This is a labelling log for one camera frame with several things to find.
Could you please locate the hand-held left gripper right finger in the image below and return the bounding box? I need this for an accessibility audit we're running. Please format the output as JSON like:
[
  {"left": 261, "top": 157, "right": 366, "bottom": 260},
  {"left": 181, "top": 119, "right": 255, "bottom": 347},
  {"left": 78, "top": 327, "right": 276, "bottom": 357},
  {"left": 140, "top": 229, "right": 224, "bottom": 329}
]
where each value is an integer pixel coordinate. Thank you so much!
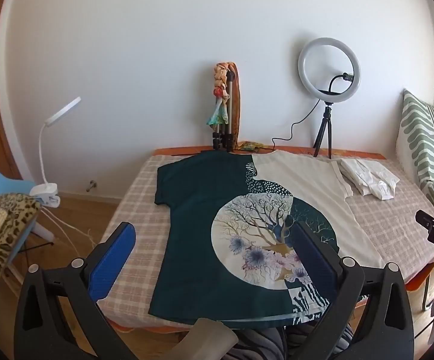
[{"left": 293, "top": 221, "right": 415, "bottom": 360}]

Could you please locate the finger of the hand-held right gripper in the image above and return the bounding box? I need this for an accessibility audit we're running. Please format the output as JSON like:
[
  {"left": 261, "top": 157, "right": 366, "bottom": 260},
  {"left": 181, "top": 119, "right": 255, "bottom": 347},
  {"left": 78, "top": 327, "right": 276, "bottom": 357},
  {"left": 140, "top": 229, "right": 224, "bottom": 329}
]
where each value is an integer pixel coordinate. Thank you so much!
[{"left": 415, "top": 210, "right": 434, "bottom": 233}]

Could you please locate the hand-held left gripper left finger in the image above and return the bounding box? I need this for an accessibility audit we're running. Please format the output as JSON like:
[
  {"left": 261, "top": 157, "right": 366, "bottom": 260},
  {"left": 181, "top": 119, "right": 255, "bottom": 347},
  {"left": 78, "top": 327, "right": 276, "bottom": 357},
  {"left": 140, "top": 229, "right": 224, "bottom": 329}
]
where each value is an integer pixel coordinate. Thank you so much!
[{"left": 14, "top": 222, "right": 137, "bottom": 360}]

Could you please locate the green and white printed t-shirt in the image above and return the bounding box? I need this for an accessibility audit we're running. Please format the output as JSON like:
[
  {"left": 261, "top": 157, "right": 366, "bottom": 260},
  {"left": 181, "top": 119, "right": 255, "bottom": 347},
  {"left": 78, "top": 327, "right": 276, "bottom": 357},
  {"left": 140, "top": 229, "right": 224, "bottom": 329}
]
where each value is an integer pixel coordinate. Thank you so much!
[{"left": 148, "top": 151, "right": 383, "bottom": 329}]

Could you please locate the folded white shirt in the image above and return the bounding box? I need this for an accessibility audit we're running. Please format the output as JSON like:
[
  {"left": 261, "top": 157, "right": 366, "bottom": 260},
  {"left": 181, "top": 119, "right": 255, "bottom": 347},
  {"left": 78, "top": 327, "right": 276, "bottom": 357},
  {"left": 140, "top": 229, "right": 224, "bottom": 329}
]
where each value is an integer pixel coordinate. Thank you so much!
[{"left": 330, "top": 157, "right": 401, "bottom": 200}]

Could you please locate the green striped pillow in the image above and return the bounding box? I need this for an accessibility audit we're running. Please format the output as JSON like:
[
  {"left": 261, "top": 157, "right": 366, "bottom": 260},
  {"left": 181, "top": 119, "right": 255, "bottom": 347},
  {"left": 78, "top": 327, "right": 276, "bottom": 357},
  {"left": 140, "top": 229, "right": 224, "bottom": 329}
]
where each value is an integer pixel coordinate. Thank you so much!
[{"left": 395, "top": 89, "right": 434, "bottom": 214}]

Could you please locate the white clip desk lamp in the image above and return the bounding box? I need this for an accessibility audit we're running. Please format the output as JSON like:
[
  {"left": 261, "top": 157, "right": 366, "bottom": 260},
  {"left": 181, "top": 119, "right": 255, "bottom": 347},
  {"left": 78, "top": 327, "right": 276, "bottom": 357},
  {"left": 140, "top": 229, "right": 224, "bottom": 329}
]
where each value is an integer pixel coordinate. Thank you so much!
[{"left": 29, "top": 97, "right": 83, "bottom": 209}]

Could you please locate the person's striped clothing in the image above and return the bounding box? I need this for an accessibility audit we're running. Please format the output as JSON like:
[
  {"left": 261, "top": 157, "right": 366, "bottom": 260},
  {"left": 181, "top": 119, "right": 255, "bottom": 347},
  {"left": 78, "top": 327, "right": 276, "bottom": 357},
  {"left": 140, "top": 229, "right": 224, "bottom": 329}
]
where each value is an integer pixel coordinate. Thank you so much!
[{"left": 221, "top": 324, "right": 354, "bottom": 360}]

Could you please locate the leopard print cloth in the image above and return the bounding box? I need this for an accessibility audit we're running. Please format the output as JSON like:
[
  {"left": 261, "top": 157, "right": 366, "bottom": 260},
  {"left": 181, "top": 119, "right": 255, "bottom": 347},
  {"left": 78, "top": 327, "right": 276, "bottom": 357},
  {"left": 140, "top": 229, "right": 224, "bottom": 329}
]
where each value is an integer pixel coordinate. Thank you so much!
[{"left": 0, "top": 193, "right": 43, "bottom": 301}]

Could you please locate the beige translucent plastic piece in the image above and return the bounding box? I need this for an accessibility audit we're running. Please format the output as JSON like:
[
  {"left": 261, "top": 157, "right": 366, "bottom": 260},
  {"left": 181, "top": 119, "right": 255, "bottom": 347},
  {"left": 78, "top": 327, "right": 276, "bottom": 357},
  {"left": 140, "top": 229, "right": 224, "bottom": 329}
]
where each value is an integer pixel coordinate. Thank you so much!
[{"left": 174, "top": 317, "right": 238, "bottom": 360}]

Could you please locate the silver folded tripod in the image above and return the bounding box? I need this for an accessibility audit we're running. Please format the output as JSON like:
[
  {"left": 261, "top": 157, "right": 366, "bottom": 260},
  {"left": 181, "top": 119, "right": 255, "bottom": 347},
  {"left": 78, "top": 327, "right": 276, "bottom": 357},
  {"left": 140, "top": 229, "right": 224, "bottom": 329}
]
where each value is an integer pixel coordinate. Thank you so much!
[{"left": 211, "top": 69, "right": 237, "bottom": 153}]

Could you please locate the braided-hair doll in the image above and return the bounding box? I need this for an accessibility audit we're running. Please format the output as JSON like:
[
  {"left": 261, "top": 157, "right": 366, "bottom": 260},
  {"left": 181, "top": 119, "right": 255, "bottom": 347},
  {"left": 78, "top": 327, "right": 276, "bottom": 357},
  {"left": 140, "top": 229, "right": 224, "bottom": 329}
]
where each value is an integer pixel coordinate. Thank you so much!
[{"left": 206, "top": 62, "right": 230, "bottom": 126}]

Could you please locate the black ring light cable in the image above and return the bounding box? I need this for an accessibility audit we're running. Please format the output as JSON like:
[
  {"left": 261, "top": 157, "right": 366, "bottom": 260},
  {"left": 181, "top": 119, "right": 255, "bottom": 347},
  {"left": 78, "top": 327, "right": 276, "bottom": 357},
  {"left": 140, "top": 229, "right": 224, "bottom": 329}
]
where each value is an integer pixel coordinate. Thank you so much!
[{"left": 270, "top": 110, "right": 324, "bottom": 153}]

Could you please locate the ring light on black tripod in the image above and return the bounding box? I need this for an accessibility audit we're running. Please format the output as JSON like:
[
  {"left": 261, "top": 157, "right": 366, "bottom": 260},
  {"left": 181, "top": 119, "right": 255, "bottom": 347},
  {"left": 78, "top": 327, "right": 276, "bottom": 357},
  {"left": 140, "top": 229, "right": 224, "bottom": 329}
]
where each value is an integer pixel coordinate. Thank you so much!
[{"left": 297, "top": 37, "right": 362, "bottom": 159}]

